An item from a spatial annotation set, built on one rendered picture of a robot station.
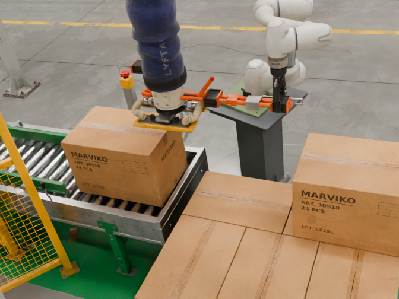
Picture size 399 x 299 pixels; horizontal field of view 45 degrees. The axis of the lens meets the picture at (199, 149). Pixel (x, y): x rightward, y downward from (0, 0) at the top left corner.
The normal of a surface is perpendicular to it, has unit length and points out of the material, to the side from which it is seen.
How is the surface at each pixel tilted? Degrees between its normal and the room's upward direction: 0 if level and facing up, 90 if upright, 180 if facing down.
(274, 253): 0
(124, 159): 90
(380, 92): 0
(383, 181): 0
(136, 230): 90
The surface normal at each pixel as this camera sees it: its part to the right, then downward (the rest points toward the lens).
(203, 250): -0.14, -0.78
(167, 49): 0.39, 0.20
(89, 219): -0.37, 0.61
